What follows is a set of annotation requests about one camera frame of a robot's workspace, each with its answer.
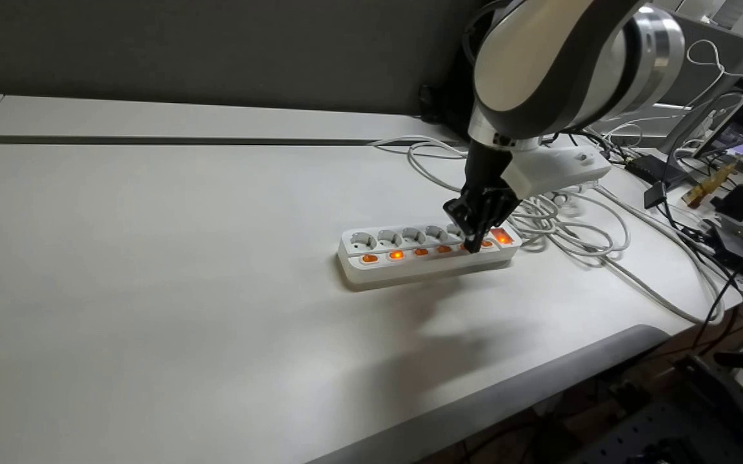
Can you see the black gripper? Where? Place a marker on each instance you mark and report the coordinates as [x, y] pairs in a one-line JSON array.
[[486, 198]]

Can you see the white six-socket power strip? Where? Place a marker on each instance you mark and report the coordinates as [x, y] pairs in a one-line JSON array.
[[381, 256]]

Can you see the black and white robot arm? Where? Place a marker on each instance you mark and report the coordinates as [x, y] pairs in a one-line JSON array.
[[544, 73]]

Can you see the grey desk partition panel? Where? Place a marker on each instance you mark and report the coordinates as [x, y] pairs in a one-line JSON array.
[[358, 55]]

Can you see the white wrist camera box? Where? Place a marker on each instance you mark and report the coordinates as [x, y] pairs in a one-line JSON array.
[[544, 169]]

